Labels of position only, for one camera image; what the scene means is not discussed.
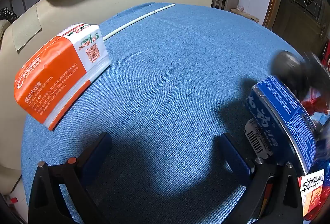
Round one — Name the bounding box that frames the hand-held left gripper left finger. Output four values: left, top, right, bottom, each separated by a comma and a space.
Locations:
28, 132, 112, 224

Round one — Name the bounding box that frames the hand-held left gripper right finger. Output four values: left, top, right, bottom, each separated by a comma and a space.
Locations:
219, 133, 305, 224

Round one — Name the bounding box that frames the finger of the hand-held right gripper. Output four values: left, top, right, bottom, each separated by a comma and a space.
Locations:
270, 50, 326, 102

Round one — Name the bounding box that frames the blue toothpaste box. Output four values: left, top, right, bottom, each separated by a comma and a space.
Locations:
244, 75, 319, 175

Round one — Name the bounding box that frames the orange snack wrapper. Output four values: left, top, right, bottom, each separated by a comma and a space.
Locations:
298, 169, 330, 220

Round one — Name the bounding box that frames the red foil wrapper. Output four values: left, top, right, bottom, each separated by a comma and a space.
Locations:
301, 90, 330, 116

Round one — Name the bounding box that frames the orange and white tissue pack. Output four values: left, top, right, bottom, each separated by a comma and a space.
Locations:
13, 23, 112, 132

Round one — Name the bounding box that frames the round table with blue cloth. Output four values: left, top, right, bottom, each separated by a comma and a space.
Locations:
21, 2, 330, 224

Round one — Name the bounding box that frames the thin white stick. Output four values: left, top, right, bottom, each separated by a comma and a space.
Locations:
103, 3, 176, 41

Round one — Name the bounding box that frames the cream leather sofa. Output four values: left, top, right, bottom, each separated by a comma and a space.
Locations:
0, 0, 215, 195

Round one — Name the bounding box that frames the dotted dark cloth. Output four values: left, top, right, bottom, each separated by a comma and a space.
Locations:
0, 7, 19, 24

